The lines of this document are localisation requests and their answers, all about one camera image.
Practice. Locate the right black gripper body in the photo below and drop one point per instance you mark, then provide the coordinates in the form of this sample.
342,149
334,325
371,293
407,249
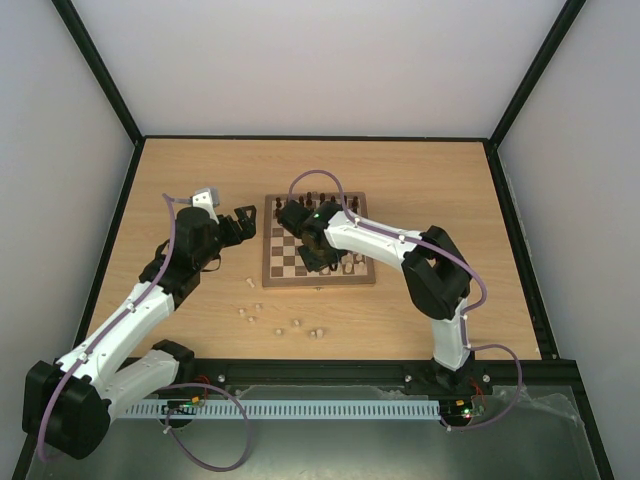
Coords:
314,251

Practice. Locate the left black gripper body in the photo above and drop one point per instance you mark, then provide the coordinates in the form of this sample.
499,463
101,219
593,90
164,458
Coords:
233,237

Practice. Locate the wooden chess board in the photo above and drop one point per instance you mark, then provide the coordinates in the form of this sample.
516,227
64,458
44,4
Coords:
283,267

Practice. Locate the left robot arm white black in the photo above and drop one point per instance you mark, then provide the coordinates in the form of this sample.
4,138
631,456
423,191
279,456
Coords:
69,404

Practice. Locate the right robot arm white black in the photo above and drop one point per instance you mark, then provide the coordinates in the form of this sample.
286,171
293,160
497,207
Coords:
432,266

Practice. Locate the left controller board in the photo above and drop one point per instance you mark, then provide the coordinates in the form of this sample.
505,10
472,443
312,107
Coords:
187,407

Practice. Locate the controller board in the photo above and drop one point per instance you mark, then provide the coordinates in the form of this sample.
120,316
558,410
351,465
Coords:
464,408
187,407

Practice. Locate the right controller board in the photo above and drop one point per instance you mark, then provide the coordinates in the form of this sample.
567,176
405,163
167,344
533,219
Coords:
464,408

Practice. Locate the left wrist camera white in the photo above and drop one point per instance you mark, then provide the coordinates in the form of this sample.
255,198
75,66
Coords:
207,197

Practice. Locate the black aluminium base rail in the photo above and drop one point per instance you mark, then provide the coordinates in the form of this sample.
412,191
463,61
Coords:
414,377

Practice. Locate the white slotted cable duct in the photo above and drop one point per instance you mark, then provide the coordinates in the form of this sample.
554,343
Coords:
319,410

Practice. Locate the black cage frame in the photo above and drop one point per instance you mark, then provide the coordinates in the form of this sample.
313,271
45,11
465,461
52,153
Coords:
539,318

